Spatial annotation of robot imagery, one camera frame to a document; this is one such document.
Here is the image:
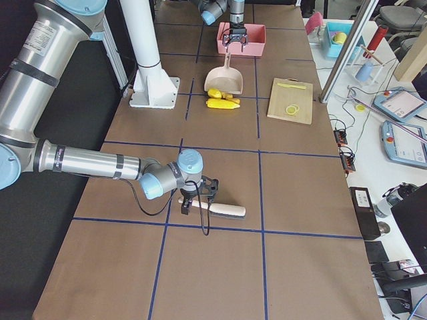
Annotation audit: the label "bamboo cutting board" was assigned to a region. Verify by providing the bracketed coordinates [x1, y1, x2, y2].
[267, 78, 313, 125]

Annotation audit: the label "orange circuit board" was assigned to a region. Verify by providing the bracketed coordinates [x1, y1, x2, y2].
[339, 146, 356, 174]
[334, 129, 348, 146]

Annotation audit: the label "teach pendant far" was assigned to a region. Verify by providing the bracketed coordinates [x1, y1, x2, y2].
[373, 87, 426, 123]

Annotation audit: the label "beige plastic dustpan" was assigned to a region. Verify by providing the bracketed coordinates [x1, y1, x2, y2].
[204, 52, 243, 95]

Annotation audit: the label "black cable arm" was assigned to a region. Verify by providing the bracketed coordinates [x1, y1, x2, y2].
[128, 178, 211, 237]

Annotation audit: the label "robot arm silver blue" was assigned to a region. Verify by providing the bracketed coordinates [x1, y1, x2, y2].
[191, 0, 248, 51]
[1, 1, 119, 219]

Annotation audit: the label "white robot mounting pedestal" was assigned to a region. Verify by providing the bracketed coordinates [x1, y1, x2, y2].
[120, 0, 180, 109]

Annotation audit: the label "yellow toy corn cob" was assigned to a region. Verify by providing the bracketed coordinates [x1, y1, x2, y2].
[206, 98, 240, 109]

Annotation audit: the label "teach pendant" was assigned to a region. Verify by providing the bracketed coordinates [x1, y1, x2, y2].
[373, 87, 426, 123]
[380, 121, 426, 169]

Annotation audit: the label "red cylinder tube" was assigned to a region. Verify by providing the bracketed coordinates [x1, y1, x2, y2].
[367, 25, 388, 51]

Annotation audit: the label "wooden cup rack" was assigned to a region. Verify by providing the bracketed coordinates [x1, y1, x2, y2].
[346, 45, 396, 87]

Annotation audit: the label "pink cloth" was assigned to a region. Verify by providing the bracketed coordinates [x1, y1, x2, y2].
[305, 11, 324, 35]

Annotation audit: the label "black power box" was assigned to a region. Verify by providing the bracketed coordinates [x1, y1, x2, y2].
[349, 187, 381, 241]

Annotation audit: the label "cream hand brush black bristles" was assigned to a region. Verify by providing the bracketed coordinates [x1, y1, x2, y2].
[191, 199, 246, 219]

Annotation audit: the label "orange circuit board near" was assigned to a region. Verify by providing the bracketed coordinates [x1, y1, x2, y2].
[339, 146, 356, 174]

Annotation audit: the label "yellow toy potato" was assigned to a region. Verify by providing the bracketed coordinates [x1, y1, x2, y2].
[207, 88, 223, 99]

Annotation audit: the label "aluminium frame post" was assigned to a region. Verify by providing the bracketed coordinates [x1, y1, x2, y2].
[320, 0, 378, 104]

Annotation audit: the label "pink plastic bin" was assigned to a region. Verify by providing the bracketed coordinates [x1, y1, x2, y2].
[216, 22, 266, 57]

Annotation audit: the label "light blue storage tray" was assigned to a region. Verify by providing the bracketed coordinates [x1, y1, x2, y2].
[321, 22, 352, 58]

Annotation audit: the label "yellow plastic toy knife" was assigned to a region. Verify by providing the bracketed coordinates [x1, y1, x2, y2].
[277, 83, 307, 90]

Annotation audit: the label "blue cup on rack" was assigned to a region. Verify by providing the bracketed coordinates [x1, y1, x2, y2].
[355, 61, 374, 82]

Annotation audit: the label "tan toy ginger root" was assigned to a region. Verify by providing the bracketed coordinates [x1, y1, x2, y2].
[222, 93, 240, 104]

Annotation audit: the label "orange circuit board far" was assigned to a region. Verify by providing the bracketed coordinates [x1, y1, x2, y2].
[334, 129, 348, 146]

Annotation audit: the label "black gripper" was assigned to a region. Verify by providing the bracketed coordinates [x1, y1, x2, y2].
[180, 181, 201, 215]
[223, 12, 248, 52]

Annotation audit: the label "yellow plastic cup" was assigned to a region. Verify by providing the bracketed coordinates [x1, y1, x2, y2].
[332, 31, 347, 45]

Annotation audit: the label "teach pendant near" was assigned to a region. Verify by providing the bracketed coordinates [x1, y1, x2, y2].
[380, 121, 426, 169]

